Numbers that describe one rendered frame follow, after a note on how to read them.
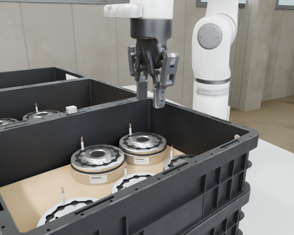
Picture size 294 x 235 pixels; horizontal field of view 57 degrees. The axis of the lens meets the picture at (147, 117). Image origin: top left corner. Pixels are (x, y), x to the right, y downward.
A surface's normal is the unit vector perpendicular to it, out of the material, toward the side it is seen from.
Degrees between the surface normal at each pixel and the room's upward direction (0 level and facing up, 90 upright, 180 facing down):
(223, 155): 90
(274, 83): 90
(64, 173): 0
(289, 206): 0
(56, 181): 0
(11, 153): 90
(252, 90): 90
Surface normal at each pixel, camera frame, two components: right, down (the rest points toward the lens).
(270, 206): 0.00, -0.94
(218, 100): 0.22, 0.39
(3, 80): 0.63, 0.26
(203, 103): -0.58, 0.35
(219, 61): -0.18, 0.44
